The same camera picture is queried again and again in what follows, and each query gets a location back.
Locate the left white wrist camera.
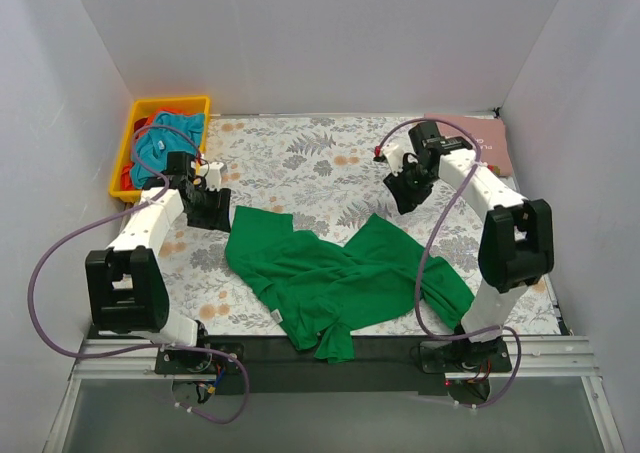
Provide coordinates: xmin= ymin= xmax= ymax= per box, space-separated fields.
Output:
xmin=201 ymin=161 xmax=227 ymax=191

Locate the yellow plastic bin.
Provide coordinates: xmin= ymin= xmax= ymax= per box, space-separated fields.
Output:
xmin=108 ymin=95 xmax=211 ymax=203

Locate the purple cable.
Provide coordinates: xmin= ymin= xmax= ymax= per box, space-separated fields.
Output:
xmin=27 ymin=125 xmax=251 ymax=428
xmin=377 ymin=118 xmax=524 ymax=411

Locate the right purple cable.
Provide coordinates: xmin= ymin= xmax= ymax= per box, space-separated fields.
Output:
xmin=377 ymin=118 xmax=524 ymax=411

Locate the teal t-shirt in bin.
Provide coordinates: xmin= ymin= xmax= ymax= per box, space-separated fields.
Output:
xmin=134 ymin=110 xmax=206 ymax=172

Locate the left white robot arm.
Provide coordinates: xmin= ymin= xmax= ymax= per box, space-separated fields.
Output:
xmin=85 ymin=152 xmax=231 ymax=373

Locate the orange t-shirt in bin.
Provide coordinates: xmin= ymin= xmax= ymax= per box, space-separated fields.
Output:
xmin=119 ymin=107 xmax=184 ymax=191

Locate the aluminium frame rail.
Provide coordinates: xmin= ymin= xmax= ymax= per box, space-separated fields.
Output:
xmin=45 ymin=335 xmax=623 ymax=452

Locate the green t-shirt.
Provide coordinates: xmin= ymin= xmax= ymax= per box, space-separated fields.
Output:
xmin=225 ymin=206 xmax=474 ymax=363

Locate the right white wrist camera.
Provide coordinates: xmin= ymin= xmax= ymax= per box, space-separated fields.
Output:
xmin=374 ymin=143 xmax=415 ymax=177

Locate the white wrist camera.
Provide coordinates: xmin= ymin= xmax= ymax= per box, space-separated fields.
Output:
xmin=374 ymin=143 xmax=415 ymax=177
xmin=201 ymin=161 xmax=227 ymax=191

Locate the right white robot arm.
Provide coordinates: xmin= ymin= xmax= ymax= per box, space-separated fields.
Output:
xmin=374 ymin=117 xmax=554 ymax=371

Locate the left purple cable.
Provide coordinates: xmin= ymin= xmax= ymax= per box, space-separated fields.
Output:
xmin=27 ymin=125 xmax=251 ymax=428

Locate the pink folded t-shirt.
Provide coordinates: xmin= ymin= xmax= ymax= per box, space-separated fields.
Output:
xmin=423 ymin=112 xmax=512 ymax=178

